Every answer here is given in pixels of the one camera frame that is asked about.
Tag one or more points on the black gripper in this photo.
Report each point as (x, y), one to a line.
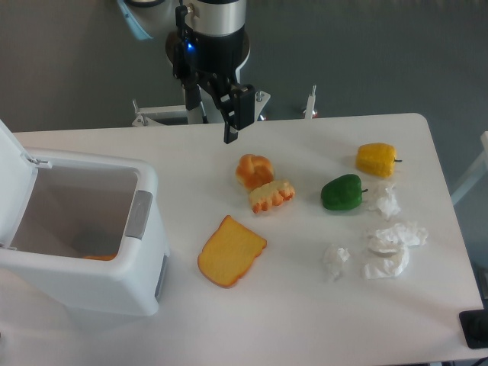
(211, 63)

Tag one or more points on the white trash can lid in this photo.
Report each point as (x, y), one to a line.
(18, 176)

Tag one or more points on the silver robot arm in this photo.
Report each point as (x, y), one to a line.
(212, 18)

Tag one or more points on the orange item inside trash can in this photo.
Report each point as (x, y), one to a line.
(104, 258)

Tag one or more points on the white trash can body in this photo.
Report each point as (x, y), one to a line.
(92, 205)

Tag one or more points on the round braided bread roll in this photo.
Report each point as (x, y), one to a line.
(254, 171)

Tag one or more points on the ridged orange bread roll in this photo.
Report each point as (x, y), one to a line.
(270, 195)

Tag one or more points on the green bell pepper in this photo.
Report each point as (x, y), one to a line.
(343, 193)

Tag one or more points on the toast bread slice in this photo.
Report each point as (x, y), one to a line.
(229, 253)

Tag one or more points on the yellow bell pepper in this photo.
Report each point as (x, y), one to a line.
(377, 159)

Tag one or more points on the small crumpled white tissue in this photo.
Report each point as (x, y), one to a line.
(334, 260)

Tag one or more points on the crumpled tissue near peppers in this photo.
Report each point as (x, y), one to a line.
(383, 200)

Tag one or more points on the large crumpled white tissue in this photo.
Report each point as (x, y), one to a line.
(389, 249)

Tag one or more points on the black device at table edge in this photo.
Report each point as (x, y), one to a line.
(474, 327)

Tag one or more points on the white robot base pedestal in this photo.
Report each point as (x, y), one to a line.
(206, 113)

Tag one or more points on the white chair frame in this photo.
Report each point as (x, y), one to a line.
(476, 170)

